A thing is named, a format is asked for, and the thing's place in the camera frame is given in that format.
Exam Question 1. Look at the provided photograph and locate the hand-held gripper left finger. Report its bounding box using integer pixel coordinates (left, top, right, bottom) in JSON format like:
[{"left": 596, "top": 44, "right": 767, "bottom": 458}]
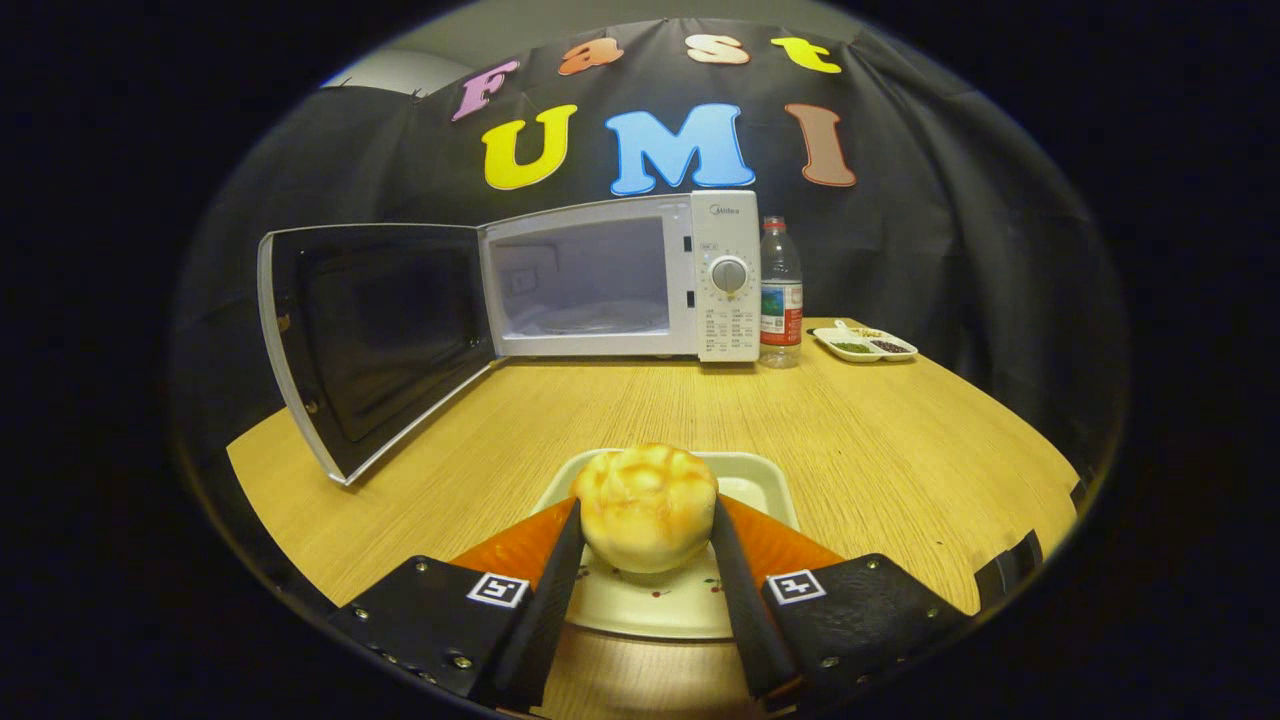
[{"left": 328, "top": 497, "right": 586, "bottom": 713}]

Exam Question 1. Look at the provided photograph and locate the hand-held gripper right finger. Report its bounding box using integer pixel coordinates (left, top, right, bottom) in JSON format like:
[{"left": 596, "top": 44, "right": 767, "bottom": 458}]
[{"left": 708, "top": 495, "right": 971, "bottom": 713}]

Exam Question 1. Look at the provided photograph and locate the golden bread bun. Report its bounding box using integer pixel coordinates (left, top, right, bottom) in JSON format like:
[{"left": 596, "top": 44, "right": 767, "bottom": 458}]
[{"left": 570, "top": 443, "right": 719, "bottom": 575}]

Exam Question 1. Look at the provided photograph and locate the white cherry print tray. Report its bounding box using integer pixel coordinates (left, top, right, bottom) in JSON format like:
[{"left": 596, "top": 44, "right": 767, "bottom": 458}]
[{"left": 530, "top": 450, "right": 801, "bottom": 641}]

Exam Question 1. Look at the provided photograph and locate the white divided bean dish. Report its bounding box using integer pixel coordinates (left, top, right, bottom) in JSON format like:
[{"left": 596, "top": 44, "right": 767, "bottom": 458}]
[{"left": 812, "top": 320, "right": 919, "bottom": 363}]

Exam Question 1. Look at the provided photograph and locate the clear plastic water bottle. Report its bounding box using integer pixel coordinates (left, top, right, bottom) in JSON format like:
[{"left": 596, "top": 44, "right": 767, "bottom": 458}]
[{"left": 758, "top": 216, "right": 804, "bottom": 369}]

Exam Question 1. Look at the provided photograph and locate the white microwave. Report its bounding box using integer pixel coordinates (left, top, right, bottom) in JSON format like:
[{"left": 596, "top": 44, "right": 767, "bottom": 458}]
[{"left": 257, "top": 190, "right": 763, "bottom": 487}]

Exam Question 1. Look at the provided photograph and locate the black table edge clip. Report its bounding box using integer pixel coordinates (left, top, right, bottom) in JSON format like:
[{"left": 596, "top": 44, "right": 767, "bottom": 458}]
[{"left": 975, "top": 530, "right": 1046, "bottom": 609}]

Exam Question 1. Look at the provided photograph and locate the black backdrop cloth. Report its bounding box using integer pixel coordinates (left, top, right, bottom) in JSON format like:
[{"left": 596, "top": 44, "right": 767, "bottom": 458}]
[{"left": 170, "top": 18, "right": 1131, "bottom": 481}]

